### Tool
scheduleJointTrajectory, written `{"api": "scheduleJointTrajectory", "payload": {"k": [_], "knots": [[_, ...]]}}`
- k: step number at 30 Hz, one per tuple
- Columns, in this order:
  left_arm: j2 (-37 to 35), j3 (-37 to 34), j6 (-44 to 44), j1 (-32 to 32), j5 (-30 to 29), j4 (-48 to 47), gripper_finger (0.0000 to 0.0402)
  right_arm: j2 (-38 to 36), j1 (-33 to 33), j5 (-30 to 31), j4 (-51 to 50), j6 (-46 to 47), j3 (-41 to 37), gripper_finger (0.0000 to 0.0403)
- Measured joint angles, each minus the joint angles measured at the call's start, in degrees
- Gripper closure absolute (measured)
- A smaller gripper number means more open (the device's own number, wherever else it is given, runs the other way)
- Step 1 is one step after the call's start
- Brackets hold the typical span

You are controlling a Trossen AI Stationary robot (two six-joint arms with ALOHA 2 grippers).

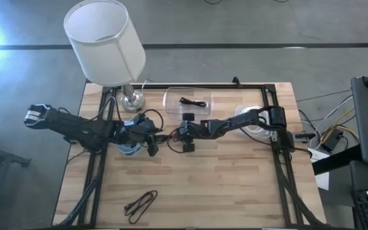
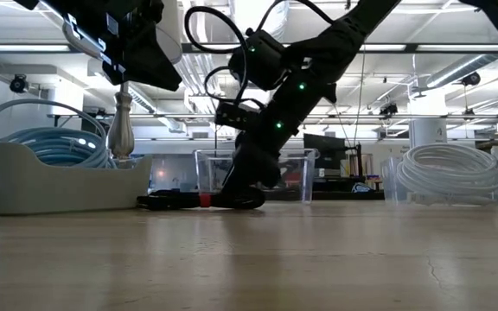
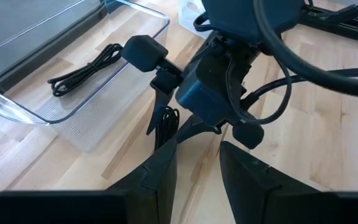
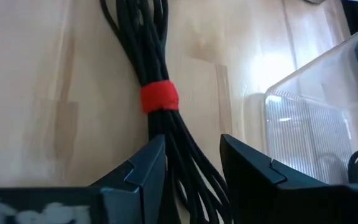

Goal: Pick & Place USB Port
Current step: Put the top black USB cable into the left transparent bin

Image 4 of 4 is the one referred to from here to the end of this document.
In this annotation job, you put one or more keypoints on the black aluminium rig frame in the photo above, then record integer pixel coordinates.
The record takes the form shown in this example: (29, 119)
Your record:
(351, 15)

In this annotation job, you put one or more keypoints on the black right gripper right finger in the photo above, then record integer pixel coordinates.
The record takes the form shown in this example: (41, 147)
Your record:
(253, 193)

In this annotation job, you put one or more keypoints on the clear plastic container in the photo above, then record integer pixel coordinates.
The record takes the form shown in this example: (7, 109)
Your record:
(306, 133)

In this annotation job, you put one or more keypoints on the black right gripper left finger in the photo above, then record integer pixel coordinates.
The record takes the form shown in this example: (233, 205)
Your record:
(148, 193)

